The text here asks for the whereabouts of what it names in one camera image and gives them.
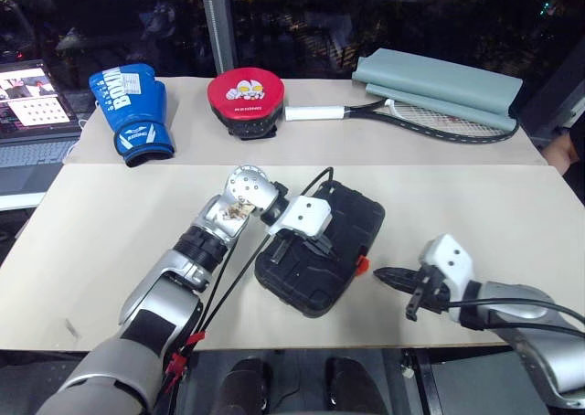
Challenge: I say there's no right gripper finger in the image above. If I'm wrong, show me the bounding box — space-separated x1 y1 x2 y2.
376 266 427 282
373 272 425 294

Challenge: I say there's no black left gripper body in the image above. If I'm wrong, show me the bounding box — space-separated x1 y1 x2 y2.
269 230 335 264

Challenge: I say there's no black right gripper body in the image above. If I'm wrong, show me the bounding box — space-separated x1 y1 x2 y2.
405 261 453 322

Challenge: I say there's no black plastic tool case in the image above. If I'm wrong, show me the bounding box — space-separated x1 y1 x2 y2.
253 179 387 320

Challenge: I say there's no black table leg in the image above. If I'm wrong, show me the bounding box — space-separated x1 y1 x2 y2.
401 347 436 415

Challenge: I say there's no dark rounded shape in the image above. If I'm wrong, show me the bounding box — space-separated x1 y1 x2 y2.
324 356 381 415
218 356 274 415

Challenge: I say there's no black white tennis racket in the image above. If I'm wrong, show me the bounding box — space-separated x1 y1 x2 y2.
284 98 521 145

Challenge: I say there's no red round punching pad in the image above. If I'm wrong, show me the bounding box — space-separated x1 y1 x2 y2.
206 69 286 142

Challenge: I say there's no bystander person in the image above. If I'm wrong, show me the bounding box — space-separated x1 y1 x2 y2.
543 128 582 176

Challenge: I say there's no grey folded mat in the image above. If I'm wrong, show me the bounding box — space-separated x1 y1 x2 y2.
351 47 524 133

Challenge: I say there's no blue boxing glove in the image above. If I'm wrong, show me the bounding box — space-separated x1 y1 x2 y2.
88 63 176 168

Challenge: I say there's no open laptop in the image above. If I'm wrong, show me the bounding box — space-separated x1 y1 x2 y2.
0 59 84 197

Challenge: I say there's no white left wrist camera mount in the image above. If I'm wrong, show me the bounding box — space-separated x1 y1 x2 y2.
266 195 333 240

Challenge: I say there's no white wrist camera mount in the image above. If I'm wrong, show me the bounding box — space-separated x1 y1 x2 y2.
266 195 333 240
420 233 477 293

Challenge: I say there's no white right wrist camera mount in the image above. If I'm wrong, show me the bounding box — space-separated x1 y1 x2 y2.
420 233 477 293

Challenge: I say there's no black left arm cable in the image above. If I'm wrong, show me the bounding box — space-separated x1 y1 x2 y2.
154 165 335 394

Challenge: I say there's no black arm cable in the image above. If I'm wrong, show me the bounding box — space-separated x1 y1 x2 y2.
154 165 335 394
444 296 585 339

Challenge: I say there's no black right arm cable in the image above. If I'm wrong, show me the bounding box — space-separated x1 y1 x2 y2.
444 296 585 339

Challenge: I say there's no grey window post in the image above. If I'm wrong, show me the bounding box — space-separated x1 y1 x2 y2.
207 0 239 76

